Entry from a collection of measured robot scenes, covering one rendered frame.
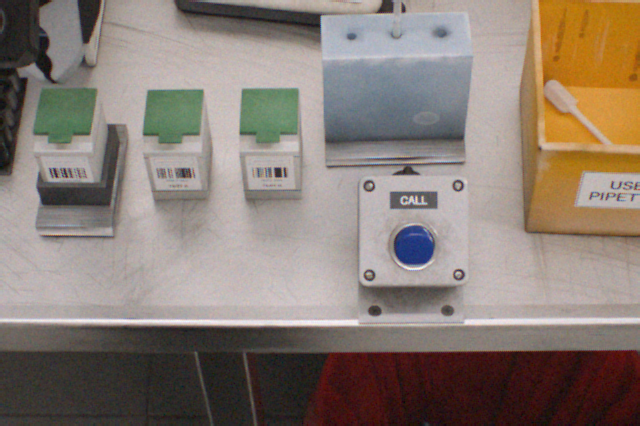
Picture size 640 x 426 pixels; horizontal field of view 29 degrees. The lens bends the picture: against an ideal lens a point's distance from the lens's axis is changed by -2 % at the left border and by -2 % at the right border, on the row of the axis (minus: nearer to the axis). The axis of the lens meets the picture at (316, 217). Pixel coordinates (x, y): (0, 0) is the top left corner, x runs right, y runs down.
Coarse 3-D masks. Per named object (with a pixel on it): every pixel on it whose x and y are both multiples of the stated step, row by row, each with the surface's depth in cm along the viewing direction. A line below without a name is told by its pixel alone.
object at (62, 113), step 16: (48, 96) 85; (64, 96) 85; (80, 96) 85; (96, 96) 85; (48, 112) 84; (64, 112) 84; (80, 112) 84; (48, 128) 83; (64, 128) 83; (80, 128) 83
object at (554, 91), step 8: (552, 80) 92; (544, 88) 92; (552, 88) 92; (560, 88) 92; (552, 96) 92; (560, 96) 91; (568, 96) 91; (560, 104) 91; (568, 104) 91; (576, 104) 92; (568, 112) 92
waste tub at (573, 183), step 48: (576, 0) 86; (624, 0) 86; (528, 48) 89; (576, 48) 90; (624, 48) 90; (528, 96) 88; (576, 96) 93; (624, 96) 93; (528, 144) 87; (576, 144) 79; (624, 144) 90; (528, 192) 86; (576, 192) 83; (624, 192) 83
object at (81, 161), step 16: (96, 112) 85; (96, 128) 85; (48, 144) 84; (64, 144) 84; (80, 144) 84; (96, 144) 85; (48, 160) 84; (64, 160) 84; (80, 160) 84; (96, 160) 85; (48, 176) 86; (64, 176) 86; (80, 176) 86; (96, 176) 86
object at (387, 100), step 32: (352, 32) 85; (384, 32) 85; (416, 32) 85; (448, 32) 85; (352, 64) 84; (384, 64) 84; (416, 64) 84; (448, 64) 84; (352, 96) 87; (384, 96) 87; (416, 96) 87; (448, 96) 87; (352, 128) 90; (384, 128) 90; (416, 128) 90; (448, 128) 90; (352, 160) 90; (384, 160) 90; (416, 160) 90; (448, 160) 90
